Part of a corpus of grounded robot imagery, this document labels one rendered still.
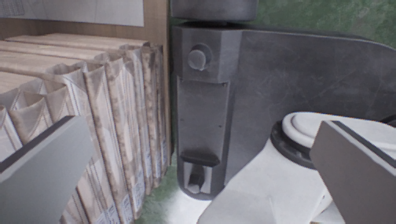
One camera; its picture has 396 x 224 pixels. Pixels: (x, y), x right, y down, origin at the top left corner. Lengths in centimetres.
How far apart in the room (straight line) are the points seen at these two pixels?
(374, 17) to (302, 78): 27
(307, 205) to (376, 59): 32
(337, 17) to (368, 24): 8
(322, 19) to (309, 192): 45
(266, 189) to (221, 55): 26
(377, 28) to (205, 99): 47
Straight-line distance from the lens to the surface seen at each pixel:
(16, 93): 35
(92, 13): 70
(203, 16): 43
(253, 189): 31
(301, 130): 38
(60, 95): 34
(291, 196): 32
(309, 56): 47
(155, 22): 59
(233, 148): 57
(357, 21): 67
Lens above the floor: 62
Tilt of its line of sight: 58 degrees down
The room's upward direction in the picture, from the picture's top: 151 degrees counter-clockwise
